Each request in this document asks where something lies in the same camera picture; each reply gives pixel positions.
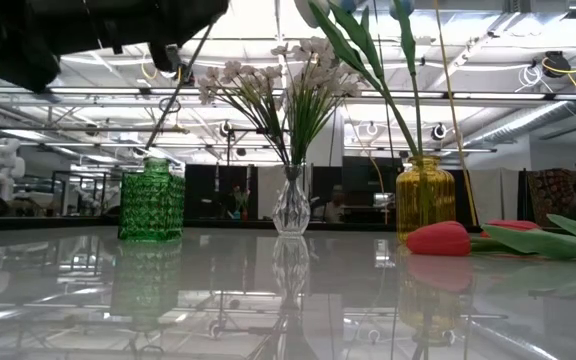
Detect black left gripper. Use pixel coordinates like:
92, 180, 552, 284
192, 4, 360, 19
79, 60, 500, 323
80, 0, 231, 55

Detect white tulip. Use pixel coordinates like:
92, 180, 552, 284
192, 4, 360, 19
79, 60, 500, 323
389, 0, 427, 164
328, 0, 422, 162
294, 0, 425, 166

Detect potted flowers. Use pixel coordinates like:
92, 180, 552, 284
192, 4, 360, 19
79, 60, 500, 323
231, 185, 253, 222

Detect green glass vase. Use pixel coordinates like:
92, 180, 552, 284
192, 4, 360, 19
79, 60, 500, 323
117, 156, 187, 244

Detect clear glass vase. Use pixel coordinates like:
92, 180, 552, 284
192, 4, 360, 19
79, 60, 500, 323
271, 163, 313, 238

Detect yellow glass vase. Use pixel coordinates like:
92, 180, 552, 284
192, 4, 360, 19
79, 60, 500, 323
394, 154, 458, 247

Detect black partition panel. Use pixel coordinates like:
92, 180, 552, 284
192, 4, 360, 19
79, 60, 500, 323
311, 155, 404, 222
184, 163, 259, 222

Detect long ceiling light strip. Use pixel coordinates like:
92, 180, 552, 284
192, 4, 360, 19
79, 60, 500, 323
50, 85, 576, 102

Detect white robot figure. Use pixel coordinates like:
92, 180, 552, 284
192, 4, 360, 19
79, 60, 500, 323
0, 137, 27, 201

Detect white curtain panel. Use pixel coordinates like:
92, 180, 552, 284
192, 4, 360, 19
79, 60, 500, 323
468, 166, 521, 227

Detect patterned hanging rug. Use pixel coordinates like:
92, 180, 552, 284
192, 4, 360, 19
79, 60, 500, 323
526, 167, 576, 228

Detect black wire loop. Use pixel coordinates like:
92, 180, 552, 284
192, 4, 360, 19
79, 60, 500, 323
158, 96, 183, 115

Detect black metal frame rig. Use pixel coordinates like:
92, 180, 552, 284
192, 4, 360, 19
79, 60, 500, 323
225, 126, 308, 167

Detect black hanging cable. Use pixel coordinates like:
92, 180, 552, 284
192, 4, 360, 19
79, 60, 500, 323
371, 0, 396, 157

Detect low black metal frame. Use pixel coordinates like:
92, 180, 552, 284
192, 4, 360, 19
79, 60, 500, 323
51, 169, 122, 217

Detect yellow hanging cable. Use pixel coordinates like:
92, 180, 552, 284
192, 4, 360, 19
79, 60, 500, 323
432, 0, 480, 228

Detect silver ventilation duct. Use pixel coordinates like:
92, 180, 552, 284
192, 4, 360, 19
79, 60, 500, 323
461, 81, 576, 149

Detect black ceiling cable reel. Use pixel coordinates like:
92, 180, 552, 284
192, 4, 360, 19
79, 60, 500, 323
541, 49, 573, 79

